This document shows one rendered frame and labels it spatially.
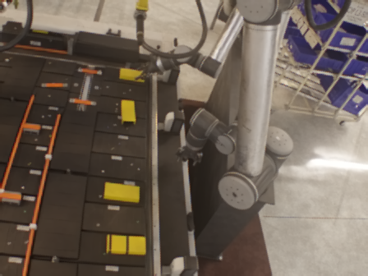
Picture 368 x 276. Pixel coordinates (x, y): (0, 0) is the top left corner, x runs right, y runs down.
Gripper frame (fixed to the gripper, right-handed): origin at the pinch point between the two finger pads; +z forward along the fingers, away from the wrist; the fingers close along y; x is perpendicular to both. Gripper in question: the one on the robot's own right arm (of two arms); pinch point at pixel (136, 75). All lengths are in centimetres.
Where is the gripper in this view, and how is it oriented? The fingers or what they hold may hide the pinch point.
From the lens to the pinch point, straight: 215.0
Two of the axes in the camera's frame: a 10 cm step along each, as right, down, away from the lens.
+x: -4.0, -5.8, -7.1
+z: -9.1, 3.2, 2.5
